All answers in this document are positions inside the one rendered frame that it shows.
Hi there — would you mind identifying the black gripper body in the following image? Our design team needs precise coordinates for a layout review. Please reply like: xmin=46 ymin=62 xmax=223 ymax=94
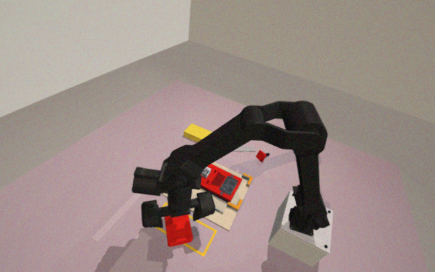
xmin=141 ymin=191 xmax=215 ymax=228

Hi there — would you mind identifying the yellow rectangular block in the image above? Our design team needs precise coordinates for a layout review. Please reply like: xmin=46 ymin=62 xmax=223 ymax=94
xmin=184 ymin=124 xmax=212 ymax=143

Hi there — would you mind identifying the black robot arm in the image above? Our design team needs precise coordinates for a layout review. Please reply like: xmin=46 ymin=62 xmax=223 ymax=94
xmin=132 ymin=100 xmax=330 ymax=236

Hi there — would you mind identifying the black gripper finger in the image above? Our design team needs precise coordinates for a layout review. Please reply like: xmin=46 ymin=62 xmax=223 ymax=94
xmin=153 ymin=217 xmax=163 ymax=228
xmin=193 ymin=207 xmax=208 ymax=221

